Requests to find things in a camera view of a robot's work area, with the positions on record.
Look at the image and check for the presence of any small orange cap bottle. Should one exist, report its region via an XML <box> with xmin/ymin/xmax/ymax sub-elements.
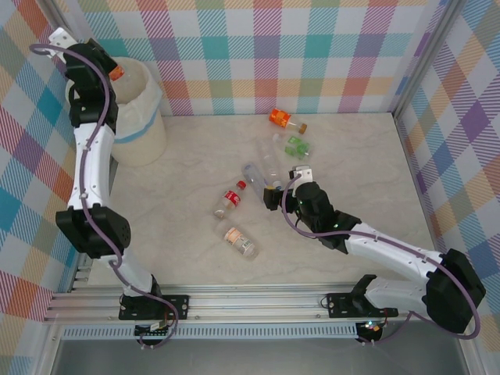
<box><xmin>108</xmin><ymin>64</ymin><xmax>128</xmax><ymax>83</ymax></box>

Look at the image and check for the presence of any clear plastic bottle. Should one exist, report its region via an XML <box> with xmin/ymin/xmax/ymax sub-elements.
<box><xmin>241</xmin><ymin>162</ymin><xmax>271</xmax><ymax>197</ymax></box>

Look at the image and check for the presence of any red cap cola bottle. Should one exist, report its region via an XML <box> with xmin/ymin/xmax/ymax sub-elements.
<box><xmin>212</xmin><ymin>180</ymin><xmax>248</xmax><ymax>220</ymax></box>

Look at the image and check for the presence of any white plastic bin liner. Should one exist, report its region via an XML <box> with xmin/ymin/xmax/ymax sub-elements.
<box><xmin>102</xmin><ymin>56</ymin><xmax>163</xmax><ymax>145</ymax></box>

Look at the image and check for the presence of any cream round bin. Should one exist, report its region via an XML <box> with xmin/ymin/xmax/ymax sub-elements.
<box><xmin>110</xmin><ymin>111</ymin><xmax>169</xmax><ymax>168</ymax></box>

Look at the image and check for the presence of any crushed green label bottle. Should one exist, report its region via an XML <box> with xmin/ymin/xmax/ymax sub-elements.
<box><xmin>284</xmin><ymin>134</ymin><xmax>314</xmax><ymax>160</ymax></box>

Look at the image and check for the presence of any clear bottle orange white label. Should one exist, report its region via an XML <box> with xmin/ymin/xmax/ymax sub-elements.
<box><xmin>221</xmin><ymin>227</ymin><xmax>260</xmax><ymax>262</ymax></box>

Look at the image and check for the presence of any orange label bottle amber cap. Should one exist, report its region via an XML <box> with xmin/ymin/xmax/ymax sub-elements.
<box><xmin>268</xmin><ymin>108</ymin><xmax>309</xmax><ymax>135</ymax></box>

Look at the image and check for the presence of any small circuit board with LEDs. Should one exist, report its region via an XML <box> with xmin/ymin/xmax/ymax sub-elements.
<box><xmin>357</xmin><ymin>320</ymin><xmax>386</xmax><ymax>337</ymax></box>

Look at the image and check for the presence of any grey metal panel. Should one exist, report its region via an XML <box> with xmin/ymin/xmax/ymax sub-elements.
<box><xmin>50</xmin><ymin>337</ymin><xmax>470</xmax><ymax>375</ymax></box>

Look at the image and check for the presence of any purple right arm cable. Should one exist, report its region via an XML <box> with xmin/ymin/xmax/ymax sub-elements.
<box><xmin>280</xmin><ymin>173</ymin><xmax>482</xmax><ymax>347</ymax></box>

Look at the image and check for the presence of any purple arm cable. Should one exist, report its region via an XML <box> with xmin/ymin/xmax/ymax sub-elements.
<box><xmin>280</xmin><ymin>173</ymin><xmax>482</xmax><ymax>347</ymax></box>
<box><xmin>30</xmin><ymin>43</ymin><xmax>180</xmax><ymax>351</ymax></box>

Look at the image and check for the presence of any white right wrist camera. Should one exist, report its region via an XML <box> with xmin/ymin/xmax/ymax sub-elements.
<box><xmin>287</xmin><ymin>165</ymin><xmax>315</xmax><ymax>184</ymax></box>

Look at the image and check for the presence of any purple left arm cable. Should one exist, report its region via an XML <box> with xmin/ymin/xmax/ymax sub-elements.
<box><xmin>30</xmin><ymin>43</ymin><xmax>180</xmax><ymax>351</ymax></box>

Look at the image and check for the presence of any aluminium frame post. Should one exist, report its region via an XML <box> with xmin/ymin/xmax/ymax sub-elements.
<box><xmin>45</xmin><ymin>0</ymin><xmax>98</xmax><ymax>71</ymax></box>

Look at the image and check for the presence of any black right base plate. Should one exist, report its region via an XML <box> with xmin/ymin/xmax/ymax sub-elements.
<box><xmin>325</xmin><ymin>292</ymin><xmax>400</xmax><ymax>319</ymax></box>

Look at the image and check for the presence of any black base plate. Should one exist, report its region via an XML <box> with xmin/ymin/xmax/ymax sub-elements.
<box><xmin>118</xmin><ymin>295</ymin><xmax>191</xmax><ymax>321</ymax></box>
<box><xmin>325</xmin><ymin>292</ymin><xmax>400</xmax><ymax>319</ymax></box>

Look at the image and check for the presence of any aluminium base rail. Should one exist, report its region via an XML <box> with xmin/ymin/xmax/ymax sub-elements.
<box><xmin>42</xmin><ymin>287</ymin><xmax>472</xmax><ymax>323</ymax></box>

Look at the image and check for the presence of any white slotted cable duct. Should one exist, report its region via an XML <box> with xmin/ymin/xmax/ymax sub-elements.
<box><xmin>61</xmin><ymin>326</ymin><xmax>359</xmax><ymax>341</ymax></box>

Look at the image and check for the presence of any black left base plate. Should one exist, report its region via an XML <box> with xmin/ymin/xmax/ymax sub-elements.
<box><xmin>118</xmin><ymin>295</ymin><xmax>191</xmax><ymax>321</ymax></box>

